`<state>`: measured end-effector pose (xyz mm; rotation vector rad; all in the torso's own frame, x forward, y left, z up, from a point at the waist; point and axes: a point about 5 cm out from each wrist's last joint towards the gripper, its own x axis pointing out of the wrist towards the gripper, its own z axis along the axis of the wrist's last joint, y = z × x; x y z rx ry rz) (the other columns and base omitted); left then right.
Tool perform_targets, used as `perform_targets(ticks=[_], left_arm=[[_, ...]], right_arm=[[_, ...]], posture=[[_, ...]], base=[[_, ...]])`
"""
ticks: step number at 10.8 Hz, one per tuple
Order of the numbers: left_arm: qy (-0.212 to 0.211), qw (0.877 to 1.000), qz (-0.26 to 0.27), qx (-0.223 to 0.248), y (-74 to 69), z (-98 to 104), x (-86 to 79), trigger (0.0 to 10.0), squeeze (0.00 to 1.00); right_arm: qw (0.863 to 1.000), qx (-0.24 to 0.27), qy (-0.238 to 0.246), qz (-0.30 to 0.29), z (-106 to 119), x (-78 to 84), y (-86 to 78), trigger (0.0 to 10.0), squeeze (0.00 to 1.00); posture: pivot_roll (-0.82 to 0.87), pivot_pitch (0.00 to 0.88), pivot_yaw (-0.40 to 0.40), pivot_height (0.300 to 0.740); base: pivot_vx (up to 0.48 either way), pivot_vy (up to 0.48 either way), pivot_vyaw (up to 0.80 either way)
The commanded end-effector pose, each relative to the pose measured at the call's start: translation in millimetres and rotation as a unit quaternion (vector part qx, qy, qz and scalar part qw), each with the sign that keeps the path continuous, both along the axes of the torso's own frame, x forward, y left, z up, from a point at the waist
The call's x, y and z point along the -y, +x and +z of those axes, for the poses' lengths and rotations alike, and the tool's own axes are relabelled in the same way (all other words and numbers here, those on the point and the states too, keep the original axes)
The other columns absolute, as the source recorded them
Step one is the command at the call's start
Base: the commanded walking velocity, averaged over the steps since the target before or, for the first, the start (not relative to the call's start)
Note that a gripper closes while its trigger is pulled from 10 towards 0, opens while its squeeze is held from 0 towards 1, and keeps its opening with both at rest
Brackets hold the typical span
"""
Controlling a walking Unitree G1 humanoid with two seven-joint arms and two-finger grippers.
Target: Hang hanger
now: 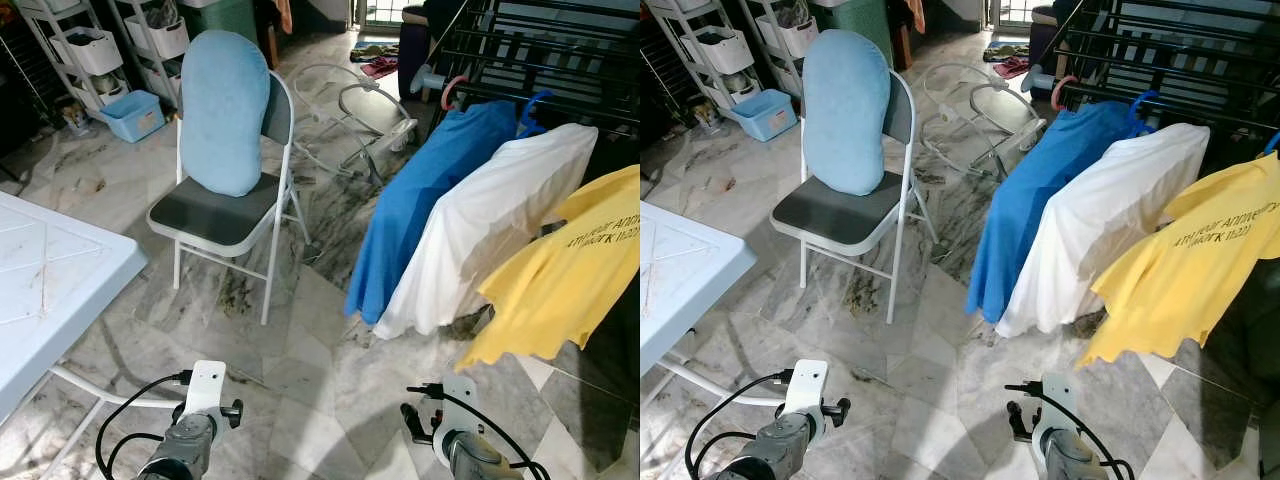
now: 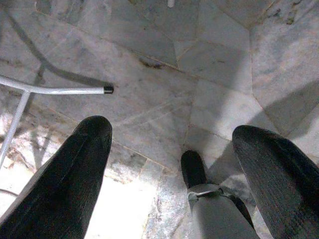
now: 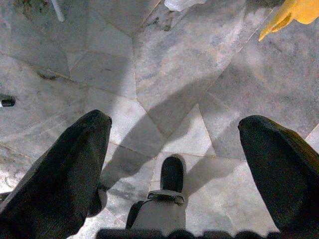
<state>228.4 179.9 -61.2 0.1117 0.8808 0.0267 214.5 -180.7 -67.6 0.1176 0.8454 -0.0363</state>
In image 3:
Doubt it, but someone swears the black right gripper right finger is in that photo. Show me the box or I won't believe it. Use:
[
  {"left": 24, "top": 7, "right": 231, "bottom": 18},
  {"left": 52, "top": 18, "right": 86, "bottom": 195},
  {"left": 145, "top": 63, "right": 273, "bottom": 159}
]
[{"left": 238, "top": 115, "right": 319, "bottom": 239}]

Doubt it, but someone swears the yellow t-shirt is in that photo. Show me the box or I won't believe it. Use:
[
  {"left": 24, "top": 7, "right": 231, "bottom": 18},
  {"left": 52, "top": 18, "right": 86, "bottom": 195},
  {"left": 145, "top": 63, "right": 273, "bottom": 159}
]
[{"left": 258, "top": 0, "right": 319, "bottom": 42}]

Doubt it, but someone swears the white shirt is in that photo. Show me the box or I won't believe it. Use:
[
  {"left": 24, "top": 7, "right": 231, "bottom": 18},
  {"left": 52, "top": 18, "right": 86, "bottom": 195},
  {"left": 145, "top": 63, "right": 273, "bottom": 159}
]
[{"left": 163, "top": 0, "right": 207, "bottom": 12}]

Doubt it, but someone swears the white folding chair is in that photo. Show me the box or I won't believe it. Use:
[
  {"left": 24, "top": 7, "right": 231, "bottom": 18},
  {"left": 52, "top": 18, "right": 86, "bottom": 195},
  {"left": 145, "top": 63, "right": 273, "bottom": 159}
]
[{"left": 51, "top": 0, "right": 66, "bottom": 22}]

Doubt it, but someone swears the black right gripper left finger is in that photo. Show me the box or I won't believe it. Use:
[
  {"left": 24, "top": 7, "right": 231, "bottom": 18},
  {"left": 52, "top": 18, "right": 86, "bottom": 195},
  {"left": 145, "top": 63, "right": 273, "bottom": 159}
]
[{"left": 0, "top": 109, "right": 112, "bottom": 239}]

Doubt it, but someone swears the light blue folding table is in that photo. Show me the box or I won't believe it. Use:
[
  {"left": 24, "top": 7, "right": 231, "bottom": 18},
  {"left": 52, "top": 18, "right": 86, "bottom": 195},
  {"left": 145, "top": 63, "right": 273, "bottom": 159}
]
[{"left": 0, "top": 94, "right": 16, "bottom": 108}]

